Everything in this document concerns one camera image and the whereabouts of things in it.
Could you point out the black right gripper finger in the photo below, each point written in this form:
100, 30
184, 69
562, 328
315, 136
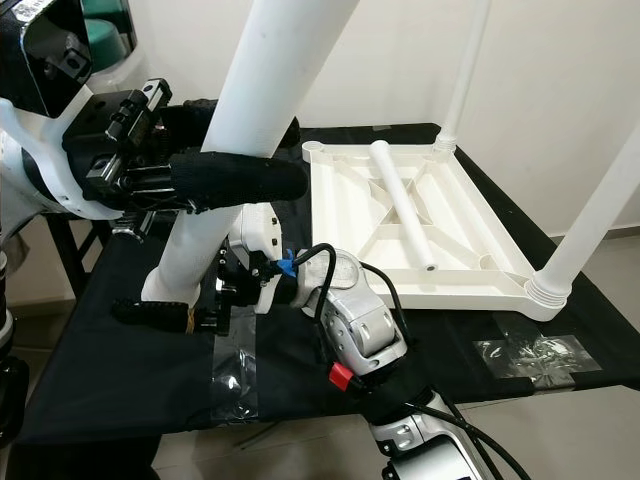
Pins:
150, 313

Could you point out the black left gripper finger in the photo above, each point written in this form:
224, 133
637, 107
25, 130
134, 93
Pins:
240, 180
190, 112

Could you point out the white plastic table leg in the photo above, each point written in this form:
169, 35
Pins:
280, 60
465, 70
595, 220
405, 210

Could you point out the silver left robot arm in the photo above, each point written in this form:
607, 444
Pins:
15, 215

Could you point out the yellow rubber band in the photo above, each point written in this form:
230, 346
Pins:
191, 320

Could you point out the clear plastic bag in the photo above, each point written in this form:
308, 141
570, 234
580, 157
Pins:
235, 385

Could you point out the black metal stand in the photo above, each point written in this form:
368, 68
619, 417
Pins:
65, 260

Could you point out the green lidded plastic container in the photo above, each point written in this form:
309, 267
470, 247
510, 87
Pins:
105, 40

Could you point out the white plastic table top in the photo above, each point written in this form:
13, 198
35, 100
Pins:
460, 290

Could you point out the translucent tape patch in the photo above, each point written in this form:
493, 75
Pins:
535, 358

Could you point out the grey metal folding table frame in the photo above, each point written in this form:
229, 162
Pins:
275, 435

